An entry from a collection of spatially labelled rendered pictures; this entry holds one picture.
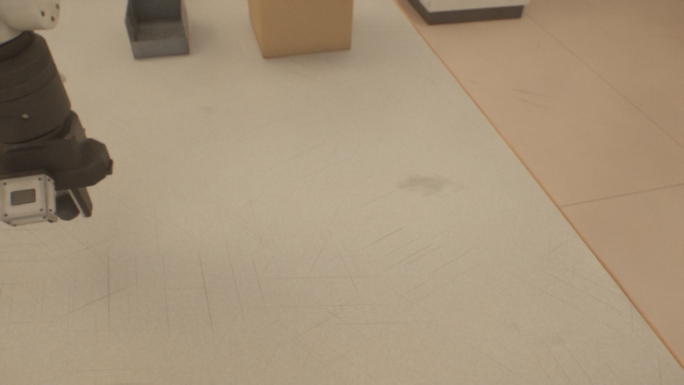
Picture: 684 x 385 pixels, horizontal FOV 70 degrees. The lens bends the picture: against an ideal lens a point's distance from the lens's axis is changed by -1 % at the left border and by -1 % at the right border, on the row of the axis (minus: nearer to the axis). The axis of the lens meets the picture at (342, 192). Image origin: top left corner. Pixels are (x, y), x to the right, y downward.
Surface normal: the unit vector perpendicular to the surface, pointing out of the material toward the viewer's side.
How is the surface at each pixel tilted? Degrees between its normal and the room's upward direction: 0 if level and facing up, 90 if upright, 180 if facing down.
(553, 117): 0
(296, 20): 90
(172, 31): 0
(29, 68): 90
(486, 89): 0
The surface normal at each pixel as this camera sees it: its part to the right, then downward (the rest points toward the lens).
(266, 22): 0.28, 0.68
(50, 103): 0.94, 0.25
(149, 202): 0.04, -0.72
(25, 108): 0.67, 0.54
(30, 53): 0.72, -0.40
